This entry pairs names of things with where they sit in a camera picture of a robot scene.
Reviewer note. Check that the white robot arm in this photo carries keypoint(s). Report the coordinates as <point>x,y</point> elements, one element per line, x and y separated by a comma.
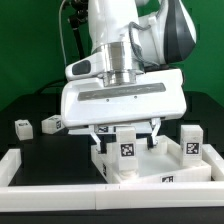
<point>127,79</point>

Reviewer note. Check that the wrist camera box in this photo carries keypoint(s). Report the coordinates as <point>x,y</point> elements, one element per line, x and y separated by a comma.
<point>88,67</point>

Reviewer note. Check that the white sheet with tags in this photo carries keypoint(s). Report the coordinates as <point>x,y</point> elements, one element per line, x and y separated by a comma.
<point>140,128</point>

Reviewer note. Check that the white U-shaped fence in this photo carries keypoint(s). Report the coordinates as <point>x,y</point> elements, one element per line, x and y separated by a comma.
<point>101,196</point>

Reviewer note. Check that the white square table top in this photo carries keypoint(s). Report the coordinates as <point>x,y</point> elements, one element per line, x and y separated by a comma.
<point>161,164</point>

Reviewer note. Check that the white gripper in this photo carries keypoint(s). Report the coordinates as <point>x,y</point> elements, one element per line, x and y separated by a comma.
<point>155,95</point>

